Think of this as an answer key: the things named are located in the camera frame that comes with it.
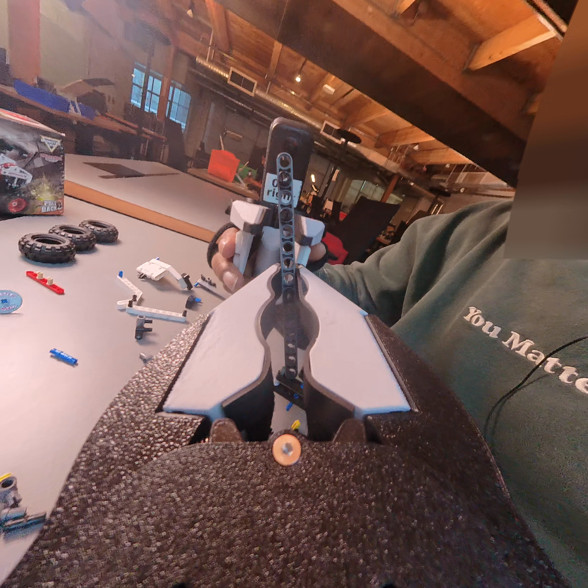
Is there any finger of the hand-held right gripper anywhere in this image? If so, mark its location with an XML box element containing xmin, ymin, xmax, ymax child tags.
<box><xmin>229</xmin><ymin>201</ymin><xmax>271</xmax><ymax>277</ymax></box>
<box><xmin>296</xmin><ymin>217</ymin><xmax>326</xmax><ymax>271</ymax></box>

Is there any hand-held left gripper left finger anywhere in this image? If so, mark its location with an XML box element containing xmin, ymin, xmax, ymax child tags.
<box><xmin>156</xmin><ymin>264</ymin><xmax>282</xmax><ymax>442</ymax></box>

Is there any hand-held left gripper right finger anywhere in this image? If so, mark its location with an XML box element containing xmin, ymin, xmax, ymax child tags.
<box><xmin>298</xmin><ymin>266</ymin><xmax>412</xmax><ymax>440</ymax></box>

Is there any long grey holed beam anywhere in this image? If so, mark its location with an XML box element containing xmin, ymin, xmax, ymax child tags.
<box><xmin>276</xmin><ymin>152</ymin><xmax>307</xmax><ymax>382</ymax></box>

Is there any black toy truck chassis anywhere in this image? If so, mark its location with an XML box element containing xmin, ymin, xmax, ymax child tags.
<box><xmin>275</xmin><ymin>367</ymin><xmax>307</xmax><ymax>437</ymax></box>

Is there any grey elbow connector with pin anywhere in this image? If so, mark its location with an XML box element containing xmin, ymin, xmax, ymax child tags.
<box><xmin>0</xmin><ymin>507</ymin><xmax>47</xmax><ymax>537</ymax></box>

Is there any grey desk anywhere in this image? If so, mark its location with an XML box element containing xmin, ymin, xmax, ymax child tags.
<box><xmin>0</xmin><ymin>195</ymin><xmax>276</xmax><ymax>570</ymax></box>

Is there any person's right hand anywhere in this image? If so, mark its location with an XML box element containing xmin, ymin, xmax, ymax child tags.
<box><xmin>211</xmin><ymin>227</ymin><xmax>326</xmax><ymax>295</ymax></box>

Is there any red plastic chair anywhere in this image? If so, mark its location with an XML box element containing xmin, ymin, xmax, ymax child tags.
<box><xmin>324</xmin><ymin>232</ymin><xmax>351</xmax><ymax>266</ymax></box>

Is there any red plastic bin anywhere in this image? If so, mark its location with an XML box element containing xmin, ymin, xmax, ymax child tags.
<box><xmin>208</xmin><ymin>149</ymin><xmax>240</xmax><ymax>182</ymax></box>

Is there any white angled beam assembly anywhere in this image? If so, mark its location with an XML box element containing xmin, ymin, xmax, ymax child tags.
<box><xmin>116</xmin><ymin>271</ymin><xmax>188</xmax><ymax>323</ymax></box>

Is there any grey and white beam assembly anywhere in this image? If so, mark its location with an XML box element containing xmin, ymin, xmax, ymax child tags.
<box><xmin>194</xmin><ymin>275</ymin><xmax>227</xmax><ymax>301</ymax></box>

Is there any grey table with wooden edge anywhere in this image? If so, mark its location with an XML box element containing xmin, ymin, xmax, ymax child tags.
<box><xmin>64</xmin><ymin>154</ymin><xmax>258</xmax><ymax>242</ymax></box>

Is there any white panel assembly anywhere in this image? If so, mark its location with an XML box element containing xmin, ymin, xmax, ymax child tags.
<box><xmin>137</xmin><ymin>258</ymin><xmax>194</xmax><ymax>291</ymax></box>

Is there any black rubber tyre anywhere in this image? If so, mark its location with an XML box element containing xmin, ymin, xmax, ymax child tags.
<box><xmin>79</xmin><ymin>220</ymin><xmax>119</xmax><ymax>244</ymax></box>
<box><xmin>48</xmin><ymin>224</ymin><xmax>97</xmax><ymax>252</ymax></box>
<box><xmin>18</xmin><ymin>233</ymin><xmax>76</xmax><ymax>264</ymax></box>

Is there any window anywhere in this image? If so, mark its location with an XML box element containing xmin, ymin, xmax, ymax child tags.
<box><xmin>130</xmin><ymin>63</ymin><xmax>191</xmax><ymax>124</ymax></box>

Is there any red beam with tan pins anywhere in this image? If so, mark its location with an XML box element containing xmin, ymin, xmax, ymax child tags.
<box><xmin>25</xmin><ymin>270</ymin><xmax>65</xmax><ymax>295</ymax></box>

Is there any toy truck set box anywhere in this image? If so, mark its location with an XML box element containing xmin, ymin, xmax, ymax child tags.
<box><xmin>0</xmin><ymin>108</ymin><xmax>65</xmax><ymax>217</ymax></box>

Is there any black earphone cable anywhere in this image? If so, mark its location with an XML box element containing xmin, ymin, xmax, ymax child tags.
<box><xmin>484</xmin><ymin>335</ymin><xmax>588</xmax><ymax>437</ymax></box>

